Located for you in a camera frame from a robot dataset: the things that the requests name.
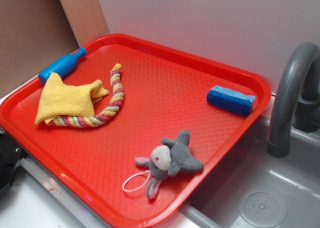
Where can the grey plastic sink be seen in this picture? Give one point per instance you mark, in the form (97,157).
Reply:
(250,188)

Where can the red plastic tray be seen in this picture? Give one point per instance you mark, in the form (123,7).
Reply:
(165,92)

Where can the blue sponge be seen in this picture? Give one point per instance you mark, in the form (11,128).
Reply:
(231,100)

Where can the yellow cloth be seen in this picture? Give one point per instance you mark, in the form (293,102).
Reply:
(59,99)

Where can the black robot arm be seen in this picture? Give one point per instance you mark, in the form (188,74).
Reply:
(11,155)

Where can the wooden board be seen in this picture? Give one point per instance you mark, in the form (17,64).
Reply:
(86,19)

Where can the grey plush donkey toy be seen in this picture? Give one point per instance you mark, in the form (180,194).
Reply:
(167,160)

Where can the grey plastic faucet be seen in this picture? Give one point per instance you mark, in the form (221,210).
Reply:
(297,100)

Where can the blue plastic bottle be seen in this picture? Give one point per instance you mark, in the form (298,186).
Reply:
(62,66)

